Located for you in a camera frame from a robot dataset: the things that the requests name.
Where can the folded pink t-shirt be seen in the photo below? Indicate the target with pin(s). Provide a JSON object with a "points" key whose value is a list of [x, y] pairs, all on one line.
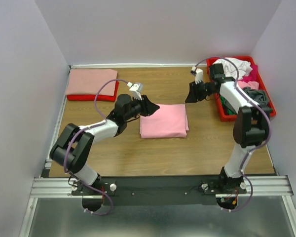
{"points": [[88, 81]]}

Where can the white t-shirt in bin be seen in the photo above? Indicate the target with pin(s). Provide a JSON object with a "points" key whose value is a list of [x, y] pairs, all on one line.
{"points": [[236, 68]]}

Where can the magenta garment in bin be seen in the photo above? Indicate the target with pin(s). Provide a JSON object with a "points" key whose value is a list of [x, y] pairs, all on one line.
{"points": [[252, 75]]}

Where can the aluminium frame rail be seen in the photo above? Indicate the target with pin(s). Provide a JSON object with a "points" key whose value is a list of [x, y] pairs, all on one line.
{"points": [[207, 147]]}

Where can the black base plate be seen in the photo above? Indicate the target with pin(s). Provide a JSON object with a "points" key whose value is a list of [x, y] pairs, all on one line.
{"points": [[162, 190]]}

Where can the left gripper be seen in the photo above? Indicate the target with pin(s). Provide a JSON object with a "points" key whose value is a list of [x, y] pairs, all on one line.
{"points": [[148, 107]]}

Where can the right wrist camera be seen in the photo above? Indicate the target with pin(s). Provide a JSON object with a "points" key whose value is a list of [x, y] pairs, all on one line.
{"points": [[197, 73]]}

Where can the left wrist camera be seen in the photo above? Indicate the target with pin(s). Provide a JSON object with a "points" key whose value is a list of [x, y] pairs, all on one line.
{"points": [[135, 90]]}

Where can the salmon pink garment in bin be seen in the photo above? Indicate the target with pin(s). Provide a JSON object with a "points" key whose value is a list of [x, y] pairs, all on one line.
{"points": [[250, 84]]}

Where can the grey garment in bin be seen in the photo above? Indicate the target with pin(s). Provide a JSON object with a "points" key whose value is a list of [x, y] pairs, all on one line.
{"points": [[259, 96]]}

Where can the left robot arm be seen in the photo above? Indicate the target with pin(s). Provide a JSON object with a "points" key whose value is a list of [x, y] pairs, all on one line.
{"points": [[72, 148]]}

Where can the light pink t-shirt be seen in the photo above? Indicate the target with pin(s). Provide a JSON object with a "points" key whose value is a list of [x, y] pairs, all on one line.
{"points": [[169, 121]]}

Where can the green garment in bin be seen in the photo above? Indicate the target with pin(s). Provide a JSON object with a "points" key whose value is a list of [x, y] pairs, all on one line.
{"points": [[227, 107]]}

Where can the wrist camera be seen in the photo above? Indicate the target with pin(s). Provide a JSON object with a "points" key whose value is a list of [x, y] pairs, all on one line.
{"points": [[135, 90], [197, 73]]}

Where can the folded red t-shirt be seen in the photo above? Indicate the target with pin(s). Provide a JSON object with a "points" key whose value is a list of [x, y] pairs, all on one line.
{"points": [[101, 97]]}

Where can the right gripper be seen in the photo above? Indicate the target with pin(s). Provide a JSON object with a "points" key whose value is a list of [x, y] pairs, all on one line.
{"points": [[193, 96]]}

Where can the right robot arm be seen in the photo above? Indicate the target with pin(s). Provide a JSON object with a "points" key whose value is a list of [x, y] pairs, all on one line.
{"points": [[251, 130]]}

